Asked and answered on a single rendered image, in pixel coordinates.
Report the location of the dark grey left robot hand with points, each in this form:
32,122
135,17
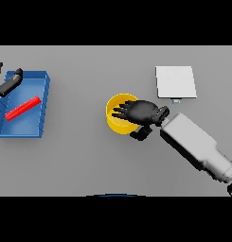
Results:
7,84

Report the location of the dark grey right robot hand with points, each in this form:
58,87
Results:
142,112

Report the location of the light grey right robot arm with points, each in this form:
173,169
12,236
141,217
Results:
191,141

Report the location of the yellow bowl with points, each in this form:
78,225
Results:
120,124

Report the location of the red beaker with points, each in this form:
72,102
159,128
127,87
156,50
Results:
22,108

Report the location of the pale square measuring scale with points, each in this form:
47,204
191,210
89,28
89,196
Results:
175,81

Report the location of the blue tray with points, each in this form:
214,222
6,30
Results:
24,123

